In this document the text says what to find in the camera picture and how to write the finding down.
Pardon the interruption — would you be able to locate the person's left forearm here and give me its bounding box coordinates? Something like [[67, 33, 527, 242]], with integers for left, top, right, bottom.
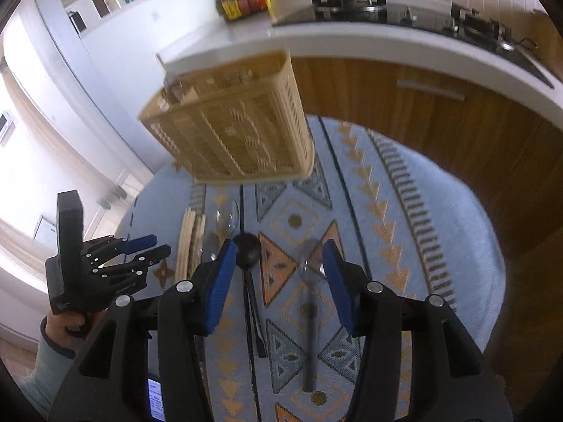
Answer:
[[18, 334, 81, 419]]

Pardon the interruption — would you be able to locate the clear spoon with dark handle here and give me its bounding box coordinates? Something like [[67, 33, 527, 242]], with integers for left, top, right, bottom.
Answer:
[[295, 239, 328, 394]]

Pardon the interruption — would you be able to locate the beige plastic utensil basket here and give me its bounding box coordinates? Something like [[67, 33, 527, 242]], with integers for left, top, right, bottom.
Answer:
[[137, 50, 315, 184]]

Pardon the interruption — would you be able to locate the metal cabinet handle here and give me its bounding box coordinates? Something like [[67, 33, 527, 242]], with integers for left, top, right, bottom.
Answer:
[[396, 78, 467, 101]]

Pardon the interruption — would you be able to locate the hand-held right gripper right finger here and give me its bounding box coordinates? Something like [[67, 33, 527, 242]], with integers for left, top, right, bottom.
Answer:
[[322, 238, 502, 422]]

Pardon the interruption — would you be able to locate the black spoon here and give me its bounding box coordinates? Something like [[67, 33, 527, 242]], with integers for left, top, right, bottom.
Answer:
[[232, 233, 269, 358]]

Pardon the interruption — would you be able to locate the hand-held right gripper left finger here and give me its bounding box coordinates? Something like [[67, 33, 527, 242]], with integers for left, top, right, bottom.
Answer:
[[46, 238, 238, 422]]

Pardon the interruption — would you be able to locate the black glass gas stove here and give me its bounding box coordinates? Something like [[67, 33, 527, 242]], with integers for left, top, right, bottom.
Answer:
[[272, 0, 554, 89]]

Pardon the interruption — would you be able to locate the white kitchen countertop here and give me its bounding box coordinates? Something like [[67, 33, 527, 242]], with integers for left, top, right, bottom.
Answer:
[[158, 6, 563, 124]]

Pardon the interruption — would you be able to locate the person's left hand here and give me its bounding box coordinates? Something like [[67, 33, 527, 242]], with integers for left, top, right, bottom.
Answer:
[[40, 312, 89, 352]]

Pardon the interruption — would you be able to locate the wooden kitchen cabinet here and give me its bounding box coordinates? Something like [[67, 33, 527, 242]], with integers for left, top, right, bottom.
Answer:
[[288, 55, 563, 317]]

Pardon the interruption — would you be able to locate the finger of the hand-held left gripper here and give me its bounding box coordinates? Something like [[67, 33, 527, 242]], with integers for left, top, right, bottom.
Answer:
[[83, 234, 158, 265], [99, 244, 172, 276]]

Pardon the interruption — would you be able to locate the patterned blue tablecloth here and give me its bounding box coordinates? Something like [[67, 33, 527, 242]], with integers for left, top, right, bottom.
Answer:
[[119, 114, 506, 422]]

